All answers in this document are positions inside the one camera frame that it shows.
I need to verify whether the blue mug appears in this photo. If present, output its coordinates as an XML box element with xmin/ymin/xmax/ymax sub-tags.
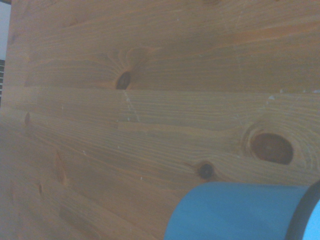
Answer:
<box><xmin>163</xmin><ymin>179</ymin><xmax>320</xmax><ymax>240</ymax></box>

